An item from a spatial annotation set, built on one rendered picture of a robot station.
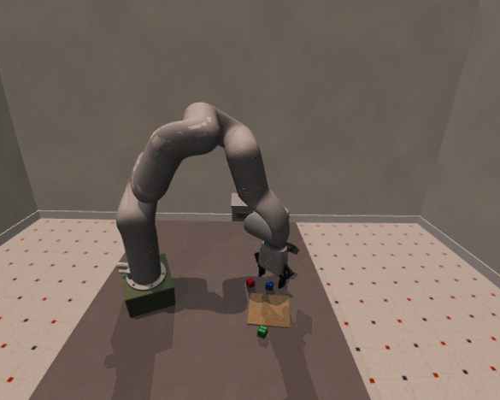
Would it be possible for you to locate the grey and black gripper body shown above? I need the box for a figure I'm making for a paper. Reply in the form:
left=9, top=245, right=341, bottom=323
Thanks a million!
left=258, top=241, right=288, bottom=276

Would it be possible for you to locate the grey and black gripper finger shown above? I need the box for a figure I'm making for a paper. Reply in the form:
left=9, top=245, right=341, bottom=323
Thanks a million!
left=278, top=263, right=294, bottom=289
left=254, top=252, right=266, bottom=277

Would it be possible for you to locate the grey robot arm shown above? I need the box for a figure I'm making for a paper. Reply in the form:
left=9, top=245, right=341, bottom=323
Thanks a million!
left=116, top=103, right=299, bottom=291

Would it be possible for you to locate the green die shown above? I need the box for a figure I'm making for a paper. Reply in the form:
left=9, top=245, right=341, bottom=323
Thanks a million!
left=257, top=325, right=268, bottom=338

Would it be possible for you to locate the orange flat mat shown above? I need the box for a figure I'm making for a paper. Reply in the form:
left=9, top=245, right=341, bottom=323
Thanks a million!
left=247, top=293, right=291, bottom=328

